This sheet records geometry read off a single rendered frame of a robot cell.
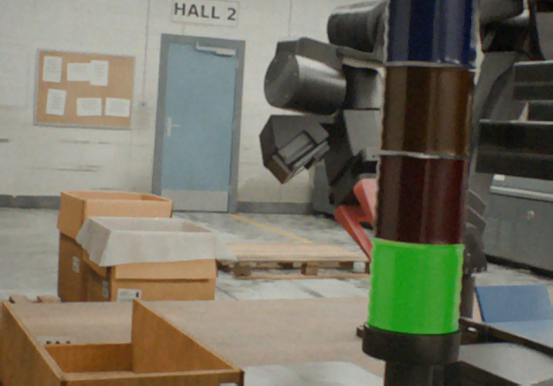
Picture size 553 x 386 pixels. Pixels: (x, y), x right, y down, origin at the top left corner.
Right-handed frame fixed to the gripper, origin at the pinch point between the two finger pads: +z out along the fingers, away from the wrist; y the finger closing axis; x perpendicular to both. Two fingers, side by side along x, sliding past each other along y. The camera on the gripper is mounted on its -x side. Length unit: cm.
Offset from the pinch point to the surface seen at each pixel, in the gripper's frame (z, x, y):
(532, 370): 17.2, -4.6, 25.3
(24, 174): -470, 30, -948
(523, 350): 14.8, -2.0, 21.1
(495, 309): 10.1, 0.4, 15.1
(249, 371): 10.0, -15.4, 0.5
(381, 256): 16, -23, 44
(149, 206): -159, 51, -346
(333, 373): 10.9, -8.2, 1.6
